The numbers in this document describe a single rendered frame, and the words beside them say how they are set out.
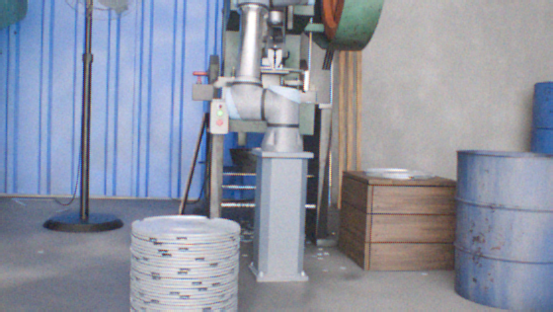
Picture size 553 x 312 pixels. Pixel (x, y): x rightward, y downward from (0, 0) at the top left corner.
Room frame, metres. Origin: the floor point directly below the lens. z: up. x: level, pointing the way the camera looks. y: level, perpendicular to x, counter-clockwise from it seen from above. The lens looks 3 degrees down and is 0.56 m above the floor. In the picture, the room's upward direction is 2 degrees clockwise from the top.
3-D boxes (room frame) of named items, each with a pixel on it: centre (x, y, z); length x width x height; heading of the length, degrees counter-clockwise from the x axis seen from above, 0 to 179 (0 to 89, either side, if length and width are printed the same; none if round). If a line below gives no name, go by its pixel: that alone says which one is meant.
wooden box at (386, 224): (2.51, -0.51, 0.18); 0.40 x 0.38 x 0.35; 8
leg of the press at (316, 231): (3.17, -0.18, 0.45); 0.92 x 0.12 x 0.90; 9
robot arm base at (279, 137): (2.18, -0.02, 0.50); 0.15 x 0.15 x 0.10
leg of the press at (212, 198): (3.09, 0.35, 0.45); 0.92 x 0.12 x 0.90; 9
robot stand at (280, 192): (2.18, -0.02, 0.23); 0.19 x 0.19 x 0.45; 13
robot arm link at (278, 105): (2.18, -0.02, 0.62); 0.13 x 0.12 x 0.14; 81
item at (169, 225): (1.64, 0.23, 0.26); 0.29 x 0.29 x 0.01
